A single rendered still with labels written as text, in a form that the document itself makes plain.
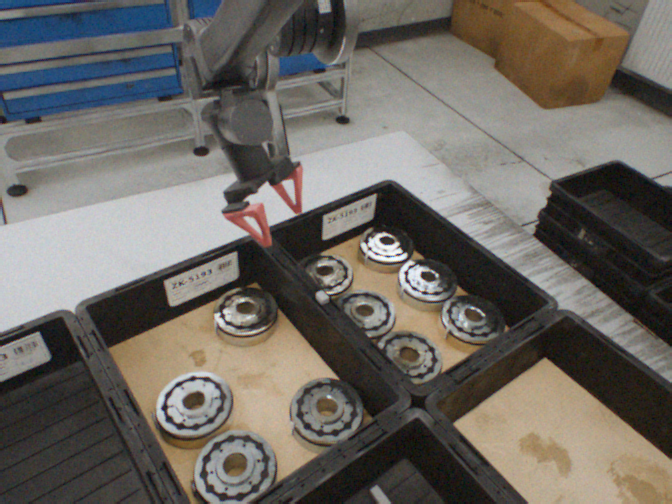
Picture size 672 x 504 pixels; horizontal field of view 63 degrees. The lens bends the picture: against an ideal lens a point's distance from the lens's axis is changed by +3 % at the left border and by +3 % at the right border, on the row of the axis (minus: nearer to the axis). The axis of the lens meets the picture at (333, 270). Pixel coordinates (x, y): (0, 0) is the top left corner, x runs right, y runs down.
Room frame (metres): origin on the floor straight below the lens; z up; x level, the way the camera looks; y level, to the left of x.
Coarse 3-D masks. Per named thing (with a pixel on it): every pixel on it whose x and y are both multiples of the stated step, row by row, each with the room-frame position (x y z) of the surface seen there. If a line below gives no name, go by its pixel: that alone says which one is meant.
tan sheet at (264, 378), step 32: (192, 320) 0.57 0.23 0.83; (288, 320) 0.58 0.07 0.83; (128, 352) 0.50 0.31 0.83; (160, 352) 0.50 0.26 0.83; (192, 352) 0.51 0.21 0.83; (224, 352) 0.51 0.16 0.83; (256, 352) 0.51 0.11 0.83; (288, 352) 0.52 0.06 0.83; (128, 384) 0.44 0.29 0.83; (160, 384) 0.45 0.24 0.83; (256, 384) 0.46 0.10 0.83; (288, 384) 0.46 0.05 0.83; (256, 416) 0.40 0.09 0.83; (288, 416) 0.41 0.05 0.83; (288, 448) 0.36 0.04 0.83; (192, 480) 0.31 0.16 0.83
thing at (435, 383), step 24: (360, 192) 0.82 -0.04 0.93; (408, 192) 0.83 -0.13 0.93; (312, 216) 0.75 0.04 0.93; (432, 216) 0.77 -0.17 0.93; (504, 264) 0.65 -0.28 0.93; (312, 288) 0.57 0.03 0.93; (528, 288) 0.60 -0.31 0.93; (336, 312) 0.52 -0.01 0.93; (552, 312) 0.55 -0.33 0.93; (360, 336) 0.48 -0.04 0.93; (504, 336) 0.50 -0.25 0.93; (384, 360) 0.44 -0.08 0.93; (408, 384) 0.41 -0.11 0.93; (432, 384) 0.41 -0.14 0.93
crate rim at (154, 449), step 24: (240, 240) 0.66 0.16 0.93; (192, 264) 0.60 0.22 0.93; (288, 264) 0.62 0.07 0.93; (120, 288) 0.54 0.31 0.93; (96, 336) 0.46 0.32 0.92; (120, 384) 0.38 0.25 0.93; (408, 408) 0.37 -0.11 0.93; (144, 432) 0.32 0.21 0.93; (336, 456) 0.30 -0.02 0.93; (168, 480) 0.26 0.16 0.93; (288, 480) 0.27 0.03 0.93
